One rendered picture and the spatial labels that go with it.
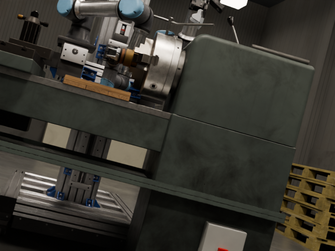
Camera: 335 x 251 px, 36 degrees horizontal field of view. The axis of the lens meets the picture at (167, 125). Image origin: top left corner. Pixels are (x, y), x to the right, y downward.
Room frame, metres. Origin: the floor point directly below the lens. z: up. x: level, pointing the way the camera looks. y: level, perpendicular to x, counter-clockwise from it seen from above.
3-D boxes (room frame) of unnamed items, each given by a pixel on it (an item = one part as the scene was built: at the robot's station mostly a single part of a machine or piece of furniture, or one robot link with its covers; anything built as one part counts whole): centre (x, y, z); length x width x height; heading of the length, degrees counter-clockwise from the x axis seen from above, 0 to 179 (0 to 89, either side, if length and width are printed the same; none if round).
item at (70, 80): (2.43, 0.37, 0.89); 0.36 x 0.30 x 0.04; 8
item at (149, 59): (2.36, 0.18, 1.08); 0.12 x 0.11 x 0.05; 8
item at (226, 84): (2.54, -0.28, 1.06); 0.59 x 0.48 x 0.39; 98
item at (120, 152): (9.92, 1.34, 0.41); 2.19 x 1.82 x 0.82; 13
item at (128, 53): (2.44, 0.27, 1.08); 0.09 x 0.09 x 0.09; 8
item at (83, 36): (2.98, 0.64, 1.21); 0.15 x 0.15 x 0.10
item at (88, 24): (2.98, 0.65, 1.33); 0.13 x 0.12 x 0.14; 154
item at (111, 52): (2.54, 0.36, 1.08); 0.12 x 0.09 x 0.08; 6
